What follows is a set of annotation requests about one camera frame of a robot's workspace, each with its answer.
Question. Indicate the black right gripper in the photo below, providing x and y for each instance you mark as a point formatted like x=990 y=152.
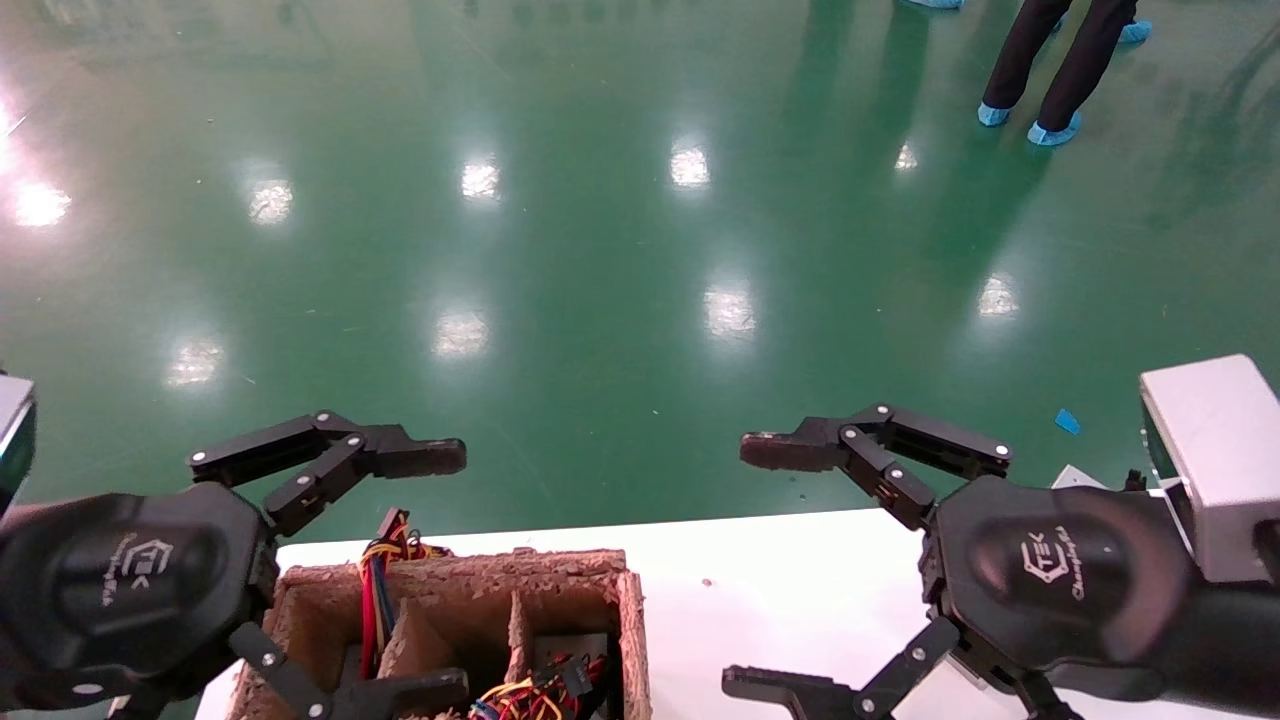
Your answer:
x=1060 y=575

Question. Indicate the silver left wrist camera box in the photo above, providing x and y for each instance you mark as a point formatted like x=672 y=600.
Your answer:
x=12 y=430

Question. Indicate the person in black trousers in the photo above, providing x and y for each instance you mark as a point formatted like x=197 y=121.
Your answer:
x=1080 y=60

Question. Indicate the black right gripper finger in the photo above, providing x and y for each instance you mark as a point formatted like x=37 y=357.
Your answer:
x=790 y=692
x=785 y=452

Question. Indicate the brown compartment box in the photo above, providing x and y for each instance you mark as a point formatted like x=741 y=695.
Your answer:
x=470 y=590

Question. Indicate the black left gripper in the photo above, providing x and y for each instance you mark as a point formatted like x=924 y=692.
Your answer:
x=130 y=585

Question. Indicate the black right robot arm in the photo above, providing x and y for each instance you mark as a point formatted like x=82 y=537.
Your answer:
x=1235 y=645

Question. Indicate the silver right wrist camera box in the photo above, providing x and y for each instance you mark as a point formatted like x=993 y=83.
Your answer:
x=1220 y=450

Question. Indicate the blue tape scrap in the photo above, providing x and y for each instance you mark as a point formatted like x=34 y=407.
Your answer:
x=1067 y=421

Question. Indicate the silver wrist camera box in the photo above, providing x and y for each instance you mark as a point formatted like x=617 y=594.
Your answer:
x=12 y=430
x=1220 y=450

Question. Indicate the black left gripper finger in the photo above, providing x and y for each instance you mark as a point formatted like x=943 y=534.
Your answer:
x=420 y=457

